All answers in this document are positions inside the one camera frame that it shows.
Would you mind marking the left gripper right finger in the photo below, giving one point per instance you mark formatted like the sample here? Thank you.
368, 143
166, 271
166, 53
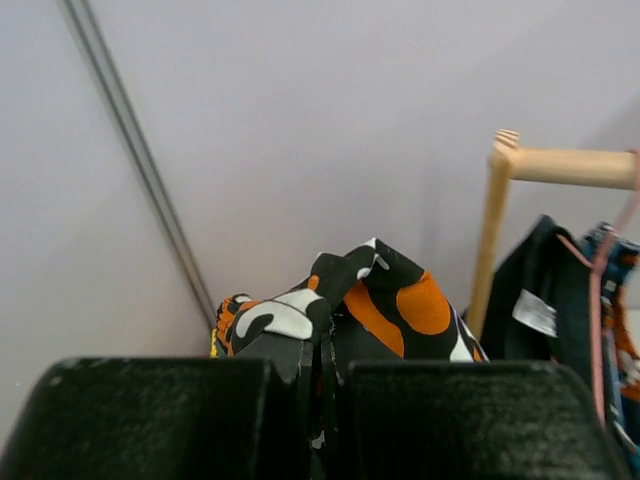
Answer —
403, 419

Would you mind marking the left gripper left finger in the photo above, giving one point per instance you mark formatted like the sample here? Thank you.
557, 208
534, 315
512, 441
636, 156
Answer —
239, 417

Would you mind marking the black orange camouflage shorts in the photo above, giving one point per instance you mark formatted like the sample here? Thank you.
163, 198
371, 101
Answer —
372, 303

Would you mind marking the dark navy shorts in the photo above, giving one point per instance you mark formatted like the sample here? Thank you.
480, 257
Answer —
540, 306

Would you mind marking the teal cartoon print shorts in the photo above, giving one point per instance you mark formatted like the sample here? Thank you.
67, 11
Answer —
621, 357

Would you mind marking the pink hanger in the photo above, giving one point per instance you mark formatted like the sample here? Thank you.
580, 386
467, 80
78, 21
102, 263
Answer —
598, 267

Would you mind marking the wooden clothes rack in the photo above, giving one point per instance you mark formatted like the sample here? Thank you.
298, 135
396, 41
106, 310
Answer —
510, 161

